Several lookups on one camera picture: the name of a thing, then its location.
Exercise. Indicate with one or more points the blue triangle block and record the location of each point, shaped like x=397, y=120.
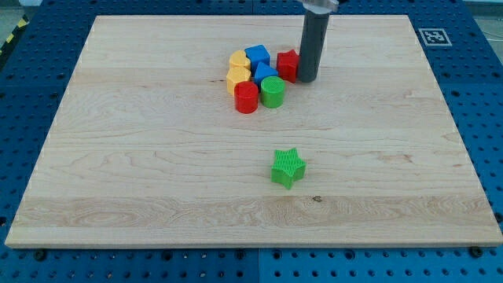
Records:
x=262, y=71

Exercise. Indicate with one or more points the yellow heart block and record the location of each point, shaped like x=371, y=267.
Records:
x=239, y=59

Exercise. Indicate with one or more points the yellow hexagon block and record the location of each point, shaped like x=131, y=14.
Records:
x=236, y=75

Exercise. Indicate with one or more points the green star block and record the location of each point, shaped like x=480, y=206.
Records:
x=287, y=168

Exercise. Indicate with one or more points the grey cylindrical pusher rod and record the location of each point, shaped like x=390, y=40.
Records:
x=312, y=43

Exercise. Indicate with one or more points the white fiducial marker tag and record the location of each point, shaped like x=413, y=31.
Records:
x=435, y=37

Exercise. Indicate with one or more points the black bolt left front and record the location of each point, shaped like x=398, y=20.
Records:
x=39, y=255

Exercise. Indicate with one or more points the red star block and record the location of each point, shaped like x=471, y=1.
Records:
x=287, y=65

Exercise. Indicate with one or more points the black bolt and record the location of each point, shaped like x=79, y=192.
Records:
x=475, y=252
x=39, y=255

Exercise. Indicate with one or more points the green cylinder block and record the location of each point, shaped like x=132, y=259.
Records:
x=272, y=91

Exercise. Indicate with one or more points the black bolt right front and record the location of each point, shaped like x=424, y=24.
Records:
x=475, y=252

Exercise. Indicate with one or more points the silver metal rod mount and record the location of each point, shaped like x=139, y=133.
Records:
x=321, y=6

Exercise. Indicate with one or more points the light wooden board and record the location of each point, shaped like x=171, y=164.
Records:
x=147, y=150

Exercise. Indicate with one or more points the blue cube block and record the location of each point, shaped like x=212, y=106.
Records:
x=257, y=54

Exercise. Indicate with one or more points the red cylinder block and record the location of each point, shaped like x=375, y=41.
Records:
x=246, y=95

